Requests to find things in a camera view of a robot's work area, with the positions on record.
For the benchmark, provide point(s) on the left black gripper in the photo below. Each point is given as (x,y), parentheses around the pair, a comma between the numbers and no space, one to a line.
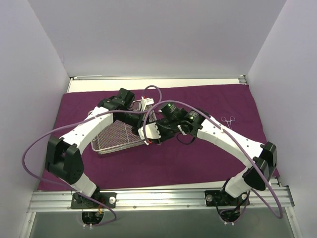
(138,120)

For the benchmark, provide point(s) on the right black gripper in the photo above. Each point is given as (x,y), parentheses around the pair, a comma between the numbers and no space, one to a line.
(163,134)

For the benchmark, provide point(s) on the metal mesh instrument tray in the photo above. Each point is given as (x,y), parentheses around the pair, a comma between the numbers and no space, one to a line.
(118,136)

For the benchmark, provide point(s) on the purple surgical wrap cloth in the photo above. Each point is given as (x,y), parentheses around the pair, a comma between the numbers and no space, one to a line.
(178,160)

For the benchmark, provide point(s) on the steel forceps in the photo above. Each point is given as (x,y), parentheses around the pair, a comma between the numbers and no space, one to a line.
(228,121)

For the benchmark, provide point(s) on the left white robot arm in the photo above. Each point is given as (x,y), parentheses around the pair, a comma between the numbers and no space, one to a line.
(64,153)

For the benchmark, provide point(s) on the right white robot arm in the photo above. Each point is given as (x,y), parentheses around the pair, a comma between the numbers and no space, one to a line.
(259,159)

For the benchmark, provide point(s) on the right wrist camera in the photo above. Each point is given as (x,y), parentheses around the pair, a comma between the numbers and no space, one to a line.
(170,112)

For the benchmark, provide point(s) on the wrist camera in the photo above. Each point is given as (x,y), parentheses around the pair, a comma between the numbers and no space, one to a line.
(125,97)
(170,112)

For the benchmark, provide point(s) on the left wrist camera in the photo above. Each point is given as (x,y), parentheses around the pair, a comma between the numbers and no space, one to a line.
(125,97)

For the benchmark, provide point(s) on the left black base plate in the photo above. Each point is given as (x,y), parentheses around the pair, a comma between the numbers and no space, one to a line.
(106,198)

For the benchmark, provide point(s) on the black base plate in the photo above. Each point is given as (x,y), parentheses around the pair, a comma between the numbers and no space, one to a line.
(106,198)
(221,198)

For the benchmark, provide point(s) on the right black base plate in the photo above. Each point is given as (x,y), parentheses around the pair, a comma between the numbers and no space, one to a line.
(221,198)

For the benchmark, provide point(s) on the aluminium front rail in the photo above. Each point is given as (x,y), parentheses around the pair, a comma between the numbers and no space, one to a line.
(126,200)

